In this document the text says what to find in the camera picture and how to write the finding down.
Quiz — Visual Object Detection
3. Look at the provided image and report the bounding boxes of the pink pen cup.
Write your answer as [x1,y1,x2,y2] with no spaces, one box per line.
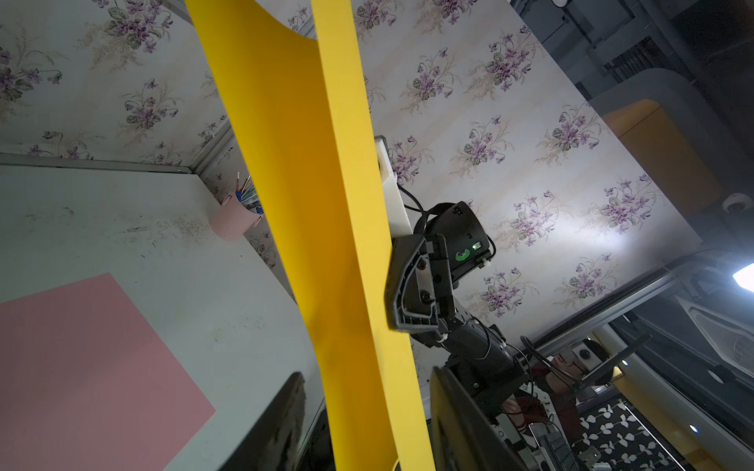
[209,194,262,241]

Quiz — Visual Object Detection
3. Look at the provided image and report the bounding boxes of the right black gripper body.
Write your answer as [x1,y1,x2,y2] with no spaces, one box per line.
[422,235,456,330]

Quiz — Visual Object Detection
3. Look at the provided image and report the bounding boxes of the yellow rectangular paper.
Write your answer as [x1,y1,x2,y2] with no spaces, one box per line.
[188,1,434,470]

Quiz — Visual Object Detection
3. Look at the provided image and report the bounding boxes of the pink rectangular paper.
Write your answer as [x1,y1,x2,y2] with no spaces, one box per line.
[1,274,214,470]

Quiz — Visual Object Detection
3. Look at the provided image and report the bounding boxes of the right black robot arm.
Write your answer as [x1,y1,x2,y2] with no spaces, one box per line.
[384,202,525,417]

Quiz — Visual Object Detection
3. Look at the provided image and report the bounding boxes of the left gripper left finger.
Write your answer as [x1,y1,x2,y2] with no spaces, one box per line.
[220,372,306,471]

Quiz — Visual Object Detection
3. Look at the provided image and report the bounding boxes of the pens in cup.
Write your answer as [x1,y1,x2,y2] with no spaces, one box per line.
[235,176,264,215]

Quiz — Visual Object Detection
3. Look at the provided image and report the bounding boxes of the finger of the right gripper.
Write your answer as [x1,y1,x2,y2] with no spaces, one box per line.
[385,235,441,333]

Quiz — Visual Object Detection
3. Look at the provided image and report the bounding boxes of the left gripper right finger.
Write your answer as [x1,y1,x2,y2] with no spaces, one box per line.
[430,368,526,471]

